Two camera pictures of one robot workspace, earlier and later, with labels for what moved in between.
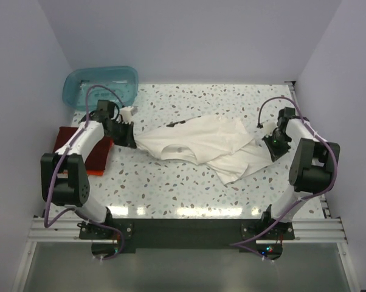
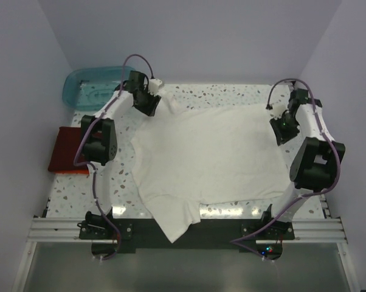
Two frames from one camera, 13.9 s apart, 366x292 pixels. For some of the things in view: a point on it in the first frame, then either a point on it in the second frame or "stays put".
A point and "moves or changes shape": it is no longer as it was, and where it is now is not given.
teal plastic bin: (84, 88) stays put
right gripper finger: (273, 156) → (284, 133)
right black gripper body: (278, 142) → (286, 120)
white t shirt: (223, 145) moves or changes shape
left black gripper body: (117, 129) → (146, 97)
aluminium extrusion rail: (305, 230) stays put
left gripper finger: (121, 140) → (140, 106)
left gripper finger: (128, 135) → (152, 104)
